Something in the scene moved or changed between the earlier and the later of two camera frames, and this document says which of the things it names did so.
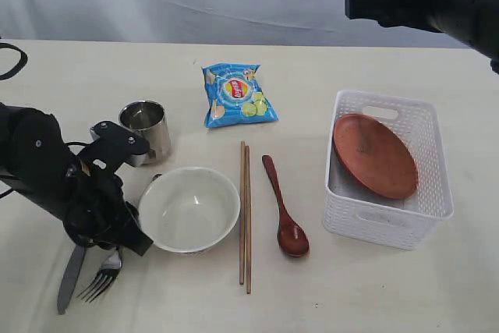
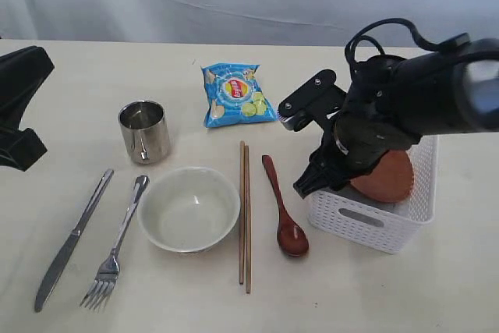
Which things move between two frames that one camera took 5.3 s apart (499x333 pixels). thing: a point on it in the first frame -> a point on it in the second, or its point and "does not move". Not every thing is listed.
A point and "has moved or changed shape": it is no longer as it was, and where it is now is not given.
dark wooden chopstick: x=248 y=220 does not move
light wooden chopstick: x=242 y=210 does not move
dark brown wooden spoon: x=291 y=237 does not move
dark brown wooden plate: x=375 y=156 has moved or changed shape
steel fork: x=104 y=279 has moved or changed shape
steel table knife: x=69 y=278 -> x=66 y=247
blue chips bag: x=235 y=97 does not move
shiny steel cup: x=147 y=120 does not move
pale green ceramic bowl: x=188 y=210 does not move
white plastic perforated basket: x=367 y=217 has moved or changed shape
